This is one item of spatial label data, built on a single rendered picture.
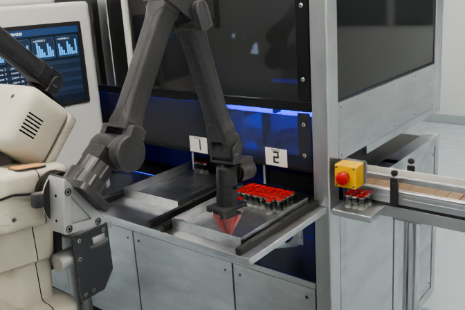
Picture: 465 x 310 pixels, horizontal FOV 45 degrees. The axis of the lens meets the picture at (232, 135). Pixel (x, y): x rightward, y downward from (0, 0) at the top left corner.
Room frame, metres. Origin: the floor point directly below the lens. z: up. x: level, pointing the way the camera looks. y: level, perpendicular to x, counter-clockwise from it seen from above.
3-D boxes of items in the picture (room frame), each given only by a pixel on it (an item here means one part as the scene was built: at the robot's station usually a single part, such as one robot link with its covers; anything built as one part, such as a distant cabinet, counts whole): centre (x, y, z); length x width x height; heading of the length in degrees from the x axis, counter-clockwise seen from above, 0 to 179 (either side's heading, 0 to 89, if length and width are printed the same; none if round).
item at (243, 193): (1.64, -0.07, 0.91); 0.18 x 0.02 x 0.05; 50
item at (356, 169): (1.59, -0.35, 1.00); 0.08 x 0.07 x 0.07; 141
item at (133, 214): (1.71, 0.09, 0.87); 0.70 x 0.48 x 0.02; 51
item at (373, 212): (1.62, -0.39, 0.87); 0.14 x 0.13 x 0.02; 141
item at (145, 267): (2.65, 0.19, 0.44); 2.06 x 1.00 x 0.88; 51
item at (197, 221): (1.58, -0.01, 0.90); 0.34 x 0.26 x 0.04; 140
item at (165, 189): (1.88, 0.18, 0.90); 0.34 x 0.26 x 0.04; 141
